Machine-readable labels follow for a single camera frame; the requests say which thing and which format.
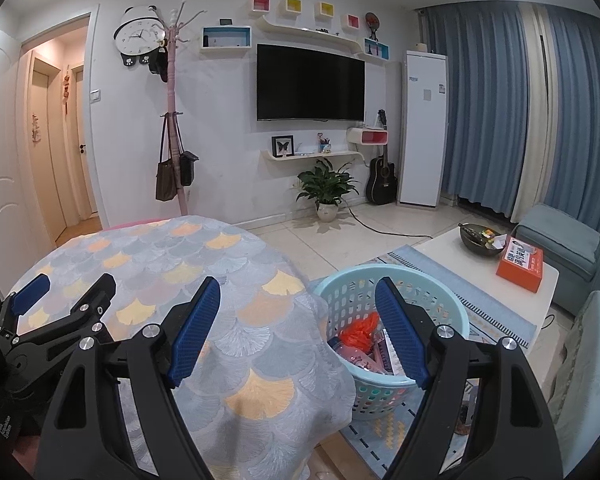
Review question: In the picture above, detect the long curved wall shelf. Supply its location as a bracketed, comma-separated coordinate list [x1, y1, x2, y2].
[257, 15, 401, 63]

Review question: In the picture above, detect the teal plastic basket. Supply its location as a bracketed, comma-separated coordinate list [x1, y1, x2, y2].
[310, 264, 468, 421]

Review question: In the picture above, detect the cream curtain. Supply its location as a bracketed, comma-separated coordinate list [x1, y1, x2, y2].
[510, 10, 556, 223]

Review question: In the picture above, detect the orange plastic bag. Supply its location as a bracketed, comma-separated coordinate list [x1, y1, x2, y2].
[341, 311, 383, 351]

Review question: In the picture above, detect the red and white wall box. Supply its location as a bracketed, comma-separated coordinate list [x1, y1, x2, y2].
[346, 127, 389, 147]

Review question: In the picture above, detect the grey floor cable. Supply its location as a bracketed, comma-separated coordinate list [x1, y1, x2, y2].
[347, 200, 433, 238]

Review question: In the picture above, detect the orange tissue box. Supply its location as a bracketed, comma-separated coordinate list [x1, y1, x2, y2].
[496, 234, 546, 294]

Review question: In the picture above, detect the small blue-lined box shelf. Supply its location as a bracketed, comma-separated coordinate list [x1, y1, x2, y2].
[364, 37, 391, 61]

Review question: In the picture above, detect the curved white wall shelf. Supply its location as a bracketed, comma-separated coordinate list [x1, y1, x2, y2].
[261, 150, 363, 165]

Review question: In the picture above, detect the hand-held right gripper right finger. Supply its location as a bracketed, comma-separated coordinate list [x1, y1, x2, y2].
[374, 276, 565, 480]

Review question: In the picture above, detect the white door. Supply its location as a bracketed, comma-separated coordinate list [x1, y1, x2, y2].
[0, 35, 31, 281]

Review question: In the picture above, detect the white cardboard box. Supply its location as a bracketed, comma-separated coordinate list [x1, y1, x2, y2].
[372, 330, 410, 377]

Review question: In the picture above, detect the pink coat rack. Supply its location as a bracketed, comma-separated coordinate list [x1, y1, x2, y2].
[157, 0, 206, 217]

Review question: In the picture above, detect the black hanging bag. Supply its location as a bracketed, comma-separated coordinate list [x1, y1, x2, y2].
[179, 151, 199, 187]

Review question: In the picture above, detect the grey-green cushion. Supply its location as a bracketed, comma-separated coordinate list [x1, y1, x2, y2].
[547, 290, 600, 476]

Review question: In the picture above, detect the blue curtain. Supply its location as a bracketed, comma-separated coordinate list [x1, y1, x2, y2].
[540, 10, 600, 241]
[420, 2, 536, 221]

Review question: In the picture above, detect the dark bowl with snacks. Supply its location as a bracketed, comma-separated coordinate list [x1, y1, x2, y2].
[457, 222, 508, 259]

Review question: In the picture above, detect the dark hanging hat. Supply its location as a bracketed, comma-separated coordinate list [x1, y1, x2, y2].
[147, 47, 170, 83]

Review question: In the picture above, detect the white standing air conditioner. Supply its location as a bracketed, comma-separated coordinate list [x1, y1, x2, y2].
[397, 50, 448, 209]

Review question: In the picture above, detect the white coffee table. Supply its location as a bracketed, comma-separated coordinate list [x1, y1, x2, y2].
[412, 226, 560, 361]

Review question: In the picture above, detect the brown hanging bag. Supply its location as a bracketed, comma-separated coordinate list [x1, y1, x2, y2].
[155, 112, 179, 202]

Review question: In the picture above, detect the blue-grey sofa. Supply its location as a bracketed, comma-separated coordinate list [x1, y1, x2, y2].
[510, 203, 600, 476]

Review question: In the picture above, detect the panda wall clock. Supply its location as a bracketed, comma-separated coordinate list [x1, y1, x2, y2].
[114, 6, 167, 68]

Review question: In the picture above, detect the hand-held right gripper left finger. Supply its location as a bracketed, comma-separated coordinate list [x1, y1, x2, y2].
[34, 276, 222, 480]

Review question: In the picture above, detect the fan-pattern tablecloth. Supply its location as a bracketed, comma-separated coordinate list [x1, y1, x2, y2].
[5, 215, 357, 480]

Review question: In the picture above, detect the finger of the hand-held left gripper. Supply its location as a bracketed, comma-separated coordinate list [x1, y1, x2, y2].
[5, 273, 117, 361]
[0, 273, 51, 335]

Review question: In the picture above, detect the black acoustic guitar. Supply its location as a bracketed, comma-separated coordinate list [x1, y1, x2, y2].
[365, 109, 398, 206]

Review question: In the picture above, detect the black wall television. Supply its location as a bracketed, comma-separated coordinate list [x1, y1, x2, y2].
[256, 43, 366, 122]

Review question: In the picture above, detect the potted green plant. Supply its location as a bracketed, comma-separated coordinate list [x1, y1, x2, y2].
[296, 157, 360, 221]

